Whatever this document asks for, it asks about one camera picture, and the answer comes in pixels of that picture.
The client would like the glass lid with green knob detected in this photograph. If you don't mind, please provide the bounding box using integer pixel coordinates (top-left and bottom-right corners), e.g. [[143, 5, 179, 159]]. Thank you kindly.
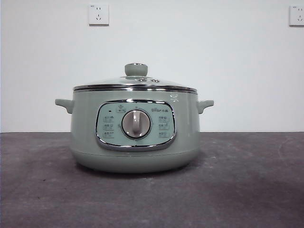
[[73, 62, 198, 92]]

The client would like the white wall socket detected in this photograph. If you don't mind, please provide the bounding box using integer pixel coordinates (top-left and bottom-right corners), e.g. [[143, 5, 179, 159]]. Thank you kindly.
[[89, 4, 110, 27], [289, 5, 304, 27]]

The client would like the green electric cooking pot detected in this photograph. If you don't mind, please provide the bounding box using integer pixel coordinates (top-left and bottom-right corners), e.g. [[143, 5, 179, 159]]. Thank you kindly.
[[55, 89, 214, 173]]

